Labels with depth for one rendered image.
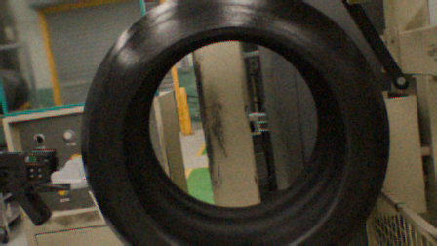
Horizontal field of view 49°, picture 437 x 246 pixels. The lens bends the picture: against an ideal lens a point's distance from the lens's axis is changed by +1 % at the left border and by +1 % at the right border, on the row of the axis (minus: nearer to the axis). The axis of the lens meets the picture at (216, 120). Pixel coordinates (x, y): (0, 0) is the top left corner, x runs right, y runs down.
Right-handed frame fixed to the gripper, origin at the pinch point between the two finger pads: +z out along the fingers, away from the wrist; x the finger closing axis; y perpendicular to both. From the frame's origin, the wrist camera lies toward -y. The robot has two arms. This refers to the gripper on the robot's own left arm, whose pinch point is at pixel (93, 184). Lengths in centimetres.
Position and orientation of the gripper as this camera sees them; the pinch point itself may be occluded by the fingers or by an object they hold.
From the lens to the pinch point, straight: 103.9
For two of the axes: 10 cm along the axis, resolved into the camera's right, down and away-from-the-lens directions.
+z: 10.0, -0.3, -0.4
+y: -0.3, -9.9, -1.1
